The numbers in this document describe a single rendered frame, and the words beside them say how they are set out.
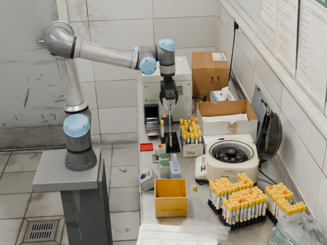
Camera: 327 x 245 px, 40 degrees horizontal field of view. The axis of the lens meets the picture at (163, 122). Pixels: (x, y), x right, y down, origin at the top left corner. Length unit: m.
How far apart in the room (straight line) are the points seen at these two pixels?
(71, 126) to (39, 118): 2.00
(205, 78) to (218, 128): 0.66
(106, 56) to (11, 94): 2.15
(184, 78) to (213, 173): 0.67
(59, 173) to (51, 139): 2.00
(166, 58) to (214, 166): 0.54
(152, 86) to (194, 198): 0.76
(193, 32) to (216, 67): 0.95
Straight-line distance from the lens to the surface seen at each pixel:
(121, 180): 3.62
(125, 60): 1.92
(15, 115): 4.06
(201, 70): 2.85
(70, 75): 2.09
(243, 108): 2.52
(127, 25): 3.70
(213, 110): 2.50
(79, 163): 2.10
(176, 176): 1.96
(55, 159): 2.23
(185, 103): 2.51
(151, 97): 2.48
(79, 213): 2.23
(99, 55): 1.91
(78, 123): 2.05
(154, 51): 2.06
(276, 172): 2.17
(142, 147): 2.33
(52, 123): 4.03
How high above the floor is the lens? 2.08
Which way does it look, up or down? 28 degrees down
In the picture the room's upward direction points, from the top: 2 degrees counter-clockwise
